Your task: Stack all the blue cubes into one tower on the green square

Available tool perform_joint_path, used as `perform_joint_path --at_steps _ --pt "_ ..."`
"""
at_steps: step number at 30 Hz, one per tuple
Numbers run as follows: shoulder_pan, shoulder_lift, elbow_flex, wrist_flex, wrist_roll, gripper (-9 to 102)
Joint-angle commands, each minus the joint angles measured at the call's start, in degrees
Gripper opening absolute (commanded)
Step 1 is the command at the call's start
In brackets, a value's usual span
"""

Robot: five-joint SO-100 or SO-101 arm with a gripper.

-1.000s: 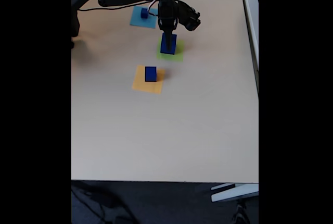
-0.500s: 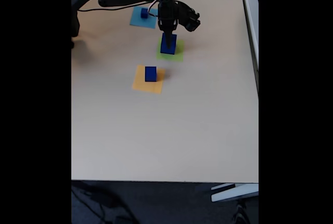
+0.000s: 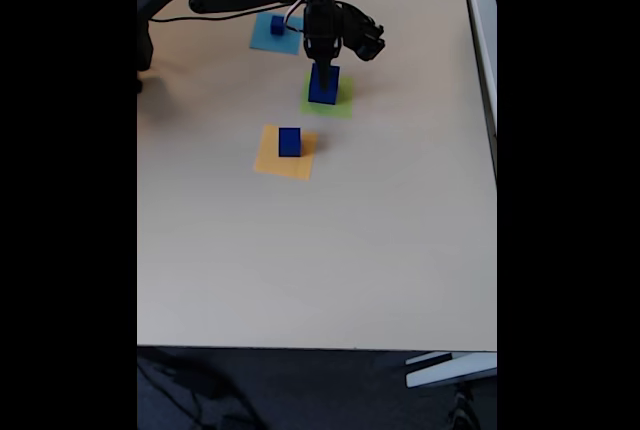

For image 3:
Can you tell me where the large blue cube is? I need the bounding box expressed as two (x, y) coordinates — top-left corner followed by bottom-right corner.
(307, 62), (342, 105)

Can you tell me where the medium blue cube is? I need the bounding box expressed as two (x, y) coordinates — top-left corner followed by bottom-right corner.
(277, 126), (303, 158)

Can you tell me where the green paper square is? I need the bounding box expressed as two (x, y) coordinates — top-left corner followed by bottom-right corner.
(298, 71), (356, 120)

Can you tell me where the blue paper square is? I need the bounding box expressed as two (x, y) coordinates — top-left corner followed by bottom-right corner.
(248, 9), (306, 56)

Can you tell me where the orange paper square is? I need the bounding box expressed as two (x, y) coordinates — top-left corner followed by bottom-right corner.
(252, 123), (319, 182)

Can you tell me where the white neighbouring desk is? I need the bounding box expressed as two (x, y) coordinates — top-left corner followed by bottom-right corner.
(458, 0), (498, 184)

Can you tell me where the white table foot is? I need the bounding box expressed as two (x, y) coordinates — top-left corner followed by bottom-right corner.
(404, 350), (498, 389)

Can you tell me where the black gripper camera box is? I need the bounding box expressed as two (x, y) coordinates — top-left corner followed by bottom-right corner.
(340, 0), (387, 63)

